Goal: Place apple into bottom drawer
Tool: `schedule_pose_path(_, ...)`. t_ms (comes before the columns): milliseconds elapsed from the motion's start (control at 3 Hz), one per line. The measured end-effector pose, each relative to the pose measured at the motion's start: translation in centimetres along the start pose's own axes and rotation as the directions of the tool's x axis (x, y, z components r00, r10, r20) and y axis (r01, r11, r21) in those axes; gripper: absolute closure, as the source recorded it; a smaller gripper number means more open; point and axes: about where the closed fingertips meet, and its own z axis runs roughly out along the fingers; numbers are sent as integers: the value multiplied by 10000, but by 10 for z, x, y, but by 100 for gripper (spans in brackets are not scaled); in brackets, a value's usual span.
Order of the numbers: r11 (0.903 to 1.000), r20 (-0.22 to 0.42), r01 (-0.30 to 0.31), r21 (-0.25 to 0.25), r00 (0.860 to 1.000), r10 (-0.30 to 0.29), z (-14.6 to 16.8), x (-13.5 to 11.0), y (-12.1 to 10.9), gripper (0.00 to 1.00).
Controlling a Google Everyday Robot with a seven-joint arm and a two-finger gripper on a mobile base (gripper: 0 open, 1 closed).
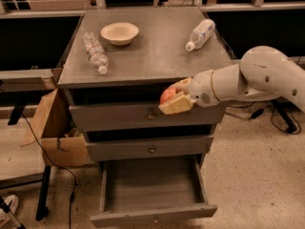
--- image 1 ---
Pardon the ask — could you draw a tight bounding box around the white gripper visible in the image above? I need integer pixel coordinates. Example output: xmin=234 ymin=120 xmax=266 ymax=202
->
xmin=159 ymin=70 xmax=220 ymax=115

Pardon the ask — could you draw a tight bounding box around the red apple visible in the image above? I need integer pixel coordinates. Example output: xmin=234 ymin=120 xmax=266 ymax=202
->
xmin=160 ymin=87 xmax=176 ymax=104

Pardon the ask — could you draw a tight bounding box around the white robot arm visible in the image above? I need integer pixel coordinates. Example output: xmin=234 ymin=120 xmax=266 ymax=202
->
xmin=159 ymin=46 xmax=305 ymax=115

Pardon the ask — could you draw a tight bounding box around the grey top drawer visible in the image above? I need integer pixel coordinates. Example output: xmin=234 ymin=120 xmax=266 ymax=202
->
xmin=70 ymin=102 xmax=225 ymax=132

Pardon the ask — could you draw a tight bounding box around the grey drawer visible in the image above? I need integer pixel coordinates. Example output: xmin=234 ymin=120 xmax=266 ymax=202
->
xmin=70 ymin=102 xmax=225 ymax=132
xmin=87 ymin=135 xmax=214 ymax=161
xmin=91 ymin=156 xmax=217 ymax=228

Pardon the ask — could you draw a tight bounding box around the grey middle drawer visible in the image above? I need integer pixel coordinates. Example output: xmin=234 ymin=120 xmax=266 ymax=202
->
xmin=87 ymin=135 xmax=214 ymax=161

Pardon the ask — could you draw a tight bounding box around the grey drawer cabinet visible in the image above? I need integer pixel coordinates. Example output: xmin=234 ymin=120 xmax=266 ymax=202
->
xmin=57 ymin=6 xmax=240 ymax=170

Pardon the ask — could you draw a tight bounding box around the grey bottom drawer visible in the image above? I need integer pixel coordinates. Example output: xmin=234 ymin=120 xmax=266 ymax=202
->
xmin=91 ymin=156 xmax=217 ymax=228

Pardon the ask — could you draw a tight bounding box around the clear bottle with white label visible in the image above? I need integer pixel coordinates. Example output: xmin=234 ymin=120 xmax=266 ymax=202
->
xmin=185 ymin=19 xmax=215 ymax=52

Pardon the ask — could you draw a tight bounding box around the white paper bowl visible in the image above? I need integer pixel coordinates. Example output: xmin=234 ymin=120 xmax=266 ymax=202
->
xmin=101 ymin=22 xmax=139 ymax=46

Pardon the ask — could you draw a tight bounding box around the clear bottle with red label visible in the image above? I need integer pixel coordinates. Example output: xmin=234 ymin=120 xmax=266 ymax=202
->
xmin=82 ymin=31 xmax=109 ymax=74

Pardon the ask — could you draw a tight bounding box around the black stand leg right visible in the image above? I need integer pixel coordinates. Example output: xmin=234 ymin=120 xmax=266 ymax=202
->
xmin=271 ymin=100 xmax=302 ymax=135

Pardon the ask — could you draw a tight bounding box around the brown cardboard box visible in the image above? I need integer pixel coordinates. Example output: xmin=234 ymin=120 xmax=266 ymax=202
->
xmin=21 ymin=89 xmax=88 ymax=167

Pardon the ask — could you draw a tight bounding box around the black table leg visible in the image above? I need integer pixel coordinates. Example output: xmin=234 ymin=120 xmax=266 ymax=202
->
xmin=35 ymin=166 xmax=51 ymax=221

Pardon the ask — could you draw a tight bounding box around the white sneaker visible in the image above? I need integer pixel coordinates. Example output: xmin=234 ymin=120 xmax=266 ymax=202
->
xmin=0 ymin=195 xmax=19 ymax=227

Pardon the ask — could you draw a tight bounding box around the black power adapter cable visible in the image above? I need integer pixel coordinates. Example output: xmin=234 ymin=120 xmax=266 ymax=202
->
xmin=226 ymin=101 xmax=265 ymax=120

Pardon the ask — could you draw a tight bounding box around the black floor cable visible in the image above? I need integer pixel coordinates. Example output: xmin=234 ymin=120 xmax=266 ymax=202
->
xmin=21 ymin=113 xmax=78 ymax=229

